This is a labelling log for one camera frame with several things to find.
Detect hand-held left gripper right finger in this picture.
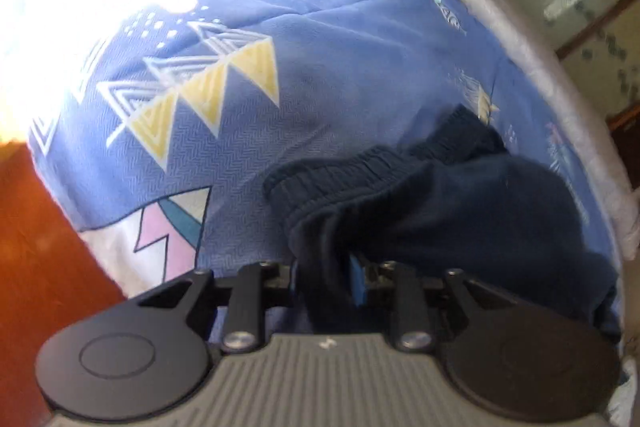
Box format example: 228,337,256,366
349,254,501,354

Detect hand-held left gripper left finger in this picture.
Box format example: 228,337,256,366
137,259,296,354

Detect dark navy pants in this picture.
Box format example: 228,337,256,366
262,104,623,344

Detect blue printed blanket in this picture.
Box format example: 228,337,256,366
0,0,623,343

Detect pale grey quilt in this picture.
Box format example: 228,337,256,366
400,0,640,273

